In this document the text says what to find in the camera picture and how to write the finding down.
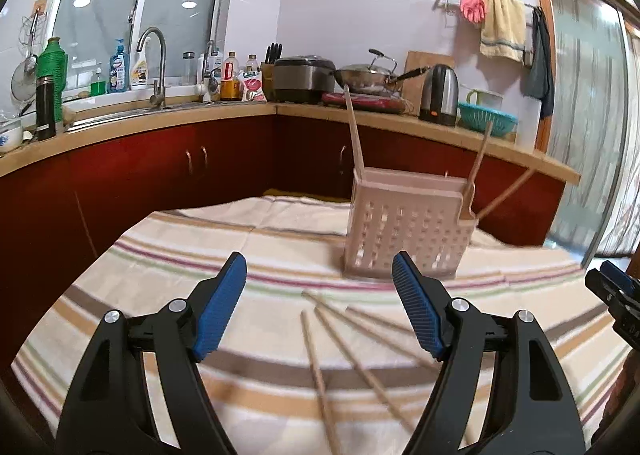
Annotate long diagonal wooden chopstick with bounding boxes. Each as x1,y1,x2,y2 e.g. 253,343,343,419
314,307,414,433

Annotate crossing wooden chopstick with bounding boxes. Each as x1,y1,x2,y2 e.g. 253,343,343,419
302,290,439,371

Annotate curved wooden chopstick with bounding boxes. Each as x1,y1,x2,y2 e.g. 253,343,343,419
346,305,413,335

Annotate red kitchen cabinets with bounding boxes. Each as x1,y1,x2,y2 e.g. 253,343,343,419
0,113,568,386

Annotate wooden countertop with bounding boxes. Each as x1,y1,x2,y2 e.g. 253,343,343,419
1,103,580,185

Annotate pink perforated utensil holder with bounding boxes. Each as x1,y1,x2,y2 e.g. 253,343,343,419
344,168,477,279

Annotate striped tablecloth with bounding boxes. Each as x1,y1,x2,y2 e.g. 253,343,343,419
10,192,633,455

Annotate dark hanging cloth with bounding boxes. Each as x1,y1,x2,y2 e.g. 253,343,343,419
524,7,554,120

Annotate teal plastic colander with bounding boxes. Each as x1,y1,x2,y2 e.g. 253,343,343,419
458,102,518,138

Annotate steel electric kettle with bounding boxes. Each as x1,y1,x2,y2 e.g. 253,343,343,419
419,64,459,126

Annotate yellow hanging towel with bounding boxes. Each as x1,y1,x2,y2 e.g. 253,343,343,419
480,0,526,63

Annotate wooden cutting board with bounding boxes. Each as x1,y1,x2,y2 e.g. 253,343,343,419
400,50,457,117

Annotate white blue ceramic bowl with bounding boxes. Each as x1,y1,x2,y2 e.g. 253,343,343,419
0,119,24,155

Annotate pink rubber glove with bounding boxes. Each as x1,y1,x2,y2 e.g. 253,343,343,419
459,0,486,24

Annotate black thermos flask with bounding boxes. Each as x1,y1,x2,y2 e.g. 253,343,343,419
36,76,55,141

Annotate chrome sink faucet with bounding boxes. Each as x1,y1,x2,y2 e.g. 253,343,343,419
135,26,170,110

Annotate steel wok with lid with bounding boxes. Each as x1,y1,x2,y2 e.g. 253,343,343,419
335,48,431,96

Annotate small green soap bottle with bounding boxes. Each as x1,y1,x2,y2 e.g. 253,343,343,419
90,65,106,96

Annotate red induction cooker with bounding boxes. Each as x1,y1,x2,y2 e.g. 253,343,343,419
321,92,407,115

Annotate white spray cleaner bottle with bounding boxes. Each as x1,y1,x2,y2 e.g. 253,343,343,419
130,44,149,90

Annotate hanging strainer ladle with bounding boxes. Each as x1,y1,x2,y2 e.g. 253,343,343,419
11,7,42,116

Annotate blue dish soap bottle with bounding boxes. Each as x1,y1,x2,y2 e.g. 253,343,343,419
108,39,129,93

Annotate cooking oil bottle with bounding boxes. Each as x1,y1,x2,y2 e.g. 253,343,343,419
220,51,242,100

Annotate red white snack bag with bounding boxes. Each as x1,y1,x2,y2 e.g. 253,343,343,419
239,70,266,102

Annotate green thermos jug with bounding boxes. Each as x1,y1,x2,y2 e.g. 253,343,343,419
37,37,68,129

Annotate clear seasoning bottle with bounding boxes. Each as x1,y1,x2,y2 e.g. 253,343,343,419
244,54,259,76

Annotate black rice cooker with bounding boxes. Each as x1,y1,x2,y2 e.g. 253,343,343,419
272,55,335,104

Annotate knife block with knives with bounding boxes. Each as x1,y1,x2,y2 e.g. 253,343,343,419
260,42,282,102

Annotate window with sliding frame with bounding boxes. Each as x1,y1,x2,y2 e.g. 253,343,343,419
47,0,229,94

